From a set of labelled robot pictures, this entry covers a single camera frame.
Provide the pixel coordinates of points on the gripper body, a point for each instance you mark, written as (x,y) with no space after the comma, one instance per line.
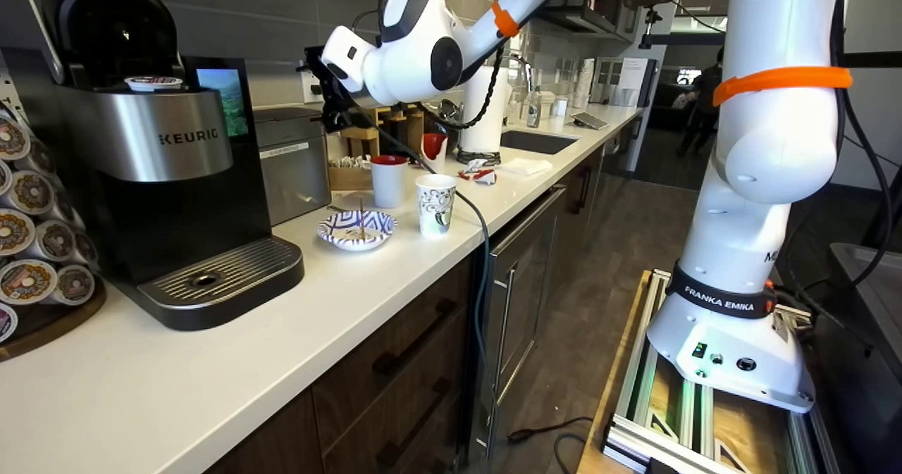
(330,90)

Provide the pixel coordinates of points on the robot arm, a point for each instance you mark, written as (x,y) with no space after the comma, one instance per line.
(754,129)

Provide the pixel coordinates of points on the silver bin lid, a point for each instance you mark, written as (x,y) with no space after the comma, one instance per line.
(285,127)

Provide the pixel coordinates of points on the silver bin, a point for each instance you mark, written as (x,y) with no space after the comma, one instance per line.
(292,171)

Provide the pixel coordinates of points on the row of packets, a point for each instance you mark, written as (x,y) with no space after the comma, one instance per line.
(350,163)

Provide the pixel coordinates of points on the wooden organizer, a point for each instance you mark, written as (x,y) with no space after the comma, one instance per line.
(352,177)

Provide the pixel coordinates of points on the white cup with red rim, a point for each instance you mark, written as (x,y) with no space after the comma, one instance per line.
(388,182)

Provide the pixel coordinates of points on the red and white cup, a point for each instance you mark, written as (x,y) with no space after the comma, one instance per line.
(434,148)

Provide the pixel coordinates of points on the wooden stir stick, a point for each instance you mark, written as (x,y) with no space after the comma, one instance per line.
(362,222)

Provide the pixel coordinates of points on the blue white paper plate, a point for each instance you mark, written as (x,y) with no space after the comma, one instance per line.
(356,233)

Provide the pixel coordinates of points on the patterned paper cup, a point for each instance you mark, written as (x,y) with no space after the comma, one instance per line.
(435,206)

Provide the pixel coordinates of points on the paper towel roll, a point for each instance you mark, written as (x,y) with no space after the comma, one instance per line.
(485,118)

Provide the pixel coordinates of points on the black paper towel holder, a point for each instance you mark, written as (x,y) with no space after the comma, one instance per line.
(479,158)

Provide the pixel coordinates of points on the red and white wrapper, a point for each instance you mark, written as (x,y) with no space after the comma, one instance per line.
(479,176)

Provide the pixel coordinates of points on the coffee pod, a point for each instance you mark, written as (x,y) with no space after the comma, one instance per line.
(153,82)

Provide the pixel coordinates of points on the black silver coffee machine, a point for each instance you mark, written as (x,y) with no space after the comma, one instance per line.
(169,199)

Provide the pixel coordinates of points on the tap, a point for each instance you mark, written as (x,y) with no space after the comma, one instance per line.
(525,65)

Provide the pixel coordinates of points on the soap bottle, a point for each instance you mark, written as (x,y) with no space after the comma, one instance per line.
(534,111)

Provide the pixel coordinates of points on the white napkin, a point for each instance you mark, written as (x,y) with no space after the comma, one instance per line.
(523,166)

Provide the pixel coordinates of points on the sink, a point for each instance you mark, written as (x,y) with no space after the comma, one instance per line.
(539,141)

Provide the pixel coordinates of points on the dark wood drawer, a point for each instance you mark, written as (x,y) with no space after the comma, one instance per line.
(416,432)
(394,340)

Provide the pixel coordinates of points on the grey tablet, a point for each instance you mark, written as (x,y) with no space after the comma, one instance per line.
(588,120)

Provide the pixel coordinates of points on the dark wood cabinet door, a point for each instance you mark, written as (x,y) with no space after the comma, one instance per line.
(585,178)

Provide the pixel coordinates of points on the steel appliance door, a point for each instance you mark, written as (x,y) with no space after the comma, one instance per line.
(528,298)

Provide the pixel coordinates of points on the framed sign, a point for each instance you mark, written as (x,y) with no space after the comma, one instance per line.
(624,81)

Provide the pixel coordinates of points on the coffee pod carousel rack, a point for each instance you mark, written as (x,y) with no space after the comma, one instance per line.
(28,248)

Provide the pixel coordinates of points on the person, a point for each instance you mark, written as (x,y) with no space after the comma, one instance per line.
(705,101)

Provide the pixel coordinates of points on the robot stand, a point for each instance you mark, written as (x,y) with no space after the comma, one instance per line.
(733,439)

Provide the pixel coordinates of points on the wall socket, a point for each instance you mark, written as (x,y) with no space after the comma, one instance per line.
(311,88)

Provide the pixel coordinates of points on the wall shelf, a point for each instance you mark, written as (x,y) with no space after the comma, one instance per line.
(585,2)

